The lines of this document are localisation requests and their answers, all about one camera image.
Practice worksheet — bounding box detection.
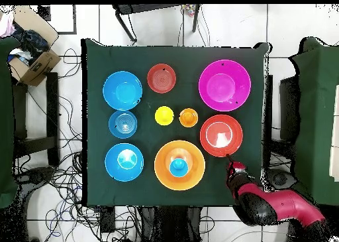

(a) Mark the orange cup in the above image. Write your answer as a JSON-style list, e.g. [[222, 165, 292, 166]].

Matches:
[[179, 107, 199, 128]]

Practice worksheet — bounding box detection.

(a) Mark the blue cable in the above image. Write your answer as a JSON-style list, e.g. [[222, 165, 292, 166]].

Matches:
[[44, 186, 80, 239]]

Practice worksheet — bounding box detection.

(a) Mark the green covered table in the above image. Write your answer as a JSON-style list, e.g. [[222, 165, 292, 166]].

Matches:
[[0, 37, 21, 210], [288, 37, 339, 210]]

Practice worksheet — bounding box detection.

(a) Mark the yellow cup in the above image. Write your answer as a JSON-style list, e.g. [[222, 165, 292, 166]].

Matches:
[[154, 105, 175, 127]]

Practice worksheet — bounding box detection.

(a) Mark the small teal blue bowl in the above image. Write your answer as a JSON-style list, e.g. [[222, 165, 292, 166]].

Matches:
[[108, 109, 138, 139]]

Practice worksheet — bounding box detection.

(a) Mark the small red bowl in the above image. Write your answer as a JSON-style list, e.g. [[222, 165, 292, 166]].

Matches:
[[146, 63, 177, 94]]

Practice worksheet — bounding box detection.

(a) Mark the black bench frame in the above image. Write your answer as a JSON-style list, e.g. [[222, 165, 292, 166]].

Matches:
[[11, 72, 60, 167]]

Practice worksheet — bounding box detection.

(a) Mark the black cable tangle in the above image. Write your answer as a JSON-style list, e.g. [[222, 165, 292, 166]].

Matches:
[[13, 48, 144, 242]]

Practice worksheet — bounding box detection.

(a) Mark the pink cloth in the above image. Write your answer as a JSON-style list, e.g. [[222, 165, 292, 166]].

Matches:
[[0, 12, 15, 38]]

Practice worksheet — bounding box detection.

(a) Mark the black power box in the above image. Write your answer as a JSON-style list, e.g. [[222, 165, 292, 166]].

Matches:
[[99, 206, 116, 233]]

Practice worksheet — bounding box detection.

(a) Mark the black stool frame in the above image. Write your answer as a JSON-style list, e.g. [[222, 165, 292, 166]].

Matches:
[[112, 3, 201, 44]]

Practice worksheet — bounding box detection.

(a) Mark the cardboard box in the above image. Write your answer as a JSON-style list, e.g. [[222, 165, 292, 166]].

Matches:
[[9, 5, 62, 87]]

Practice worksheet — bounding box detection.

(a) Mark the thin black square frame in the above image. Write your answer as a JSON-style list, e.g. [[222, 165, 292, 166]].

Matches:
[[38, 4, 77, 35]]

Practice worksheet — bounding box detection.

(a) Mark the colourful small item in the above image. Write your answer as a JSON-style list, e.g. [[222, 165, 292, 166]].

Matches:
[[182, 3, 197, 17]]

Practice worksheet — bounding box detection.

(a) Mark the wide red bowl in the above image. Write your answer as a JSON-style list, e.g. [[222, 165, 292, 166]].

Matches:
[[199, 114, 244, 158]]

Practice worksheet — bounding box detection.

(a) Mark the large pink bowl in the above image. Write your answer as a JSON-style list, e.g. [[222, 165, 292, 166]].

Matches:
[[198, 59, 252, 112]]

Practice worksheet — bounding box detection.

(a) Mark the blue cup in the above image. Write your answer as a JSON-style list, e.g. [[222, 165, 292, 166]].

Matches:
[[169, 158, 189, 178]]

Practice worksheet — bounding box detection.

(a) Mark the dark blue cloth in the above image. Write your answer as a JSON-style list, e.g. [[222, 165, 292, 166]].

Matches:
[[11, 23, 50, 65]]

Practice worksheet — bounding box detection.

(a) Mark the large orange bowl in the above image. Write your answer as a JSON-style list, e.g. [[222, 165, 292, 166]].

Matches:
[[154, 140, 206, 192]]

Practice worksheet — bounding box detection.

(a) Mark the dark green table cloth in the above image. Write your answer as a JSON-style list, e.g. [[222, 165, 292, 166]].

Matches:
[[80, 38, 271, 208]]

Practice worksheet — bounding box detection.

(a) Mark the large blue bowl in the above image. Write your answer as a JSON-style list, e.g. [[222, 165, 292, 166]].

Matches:
[[102, 71, 143, 111], [104, 143, 144, 182]]

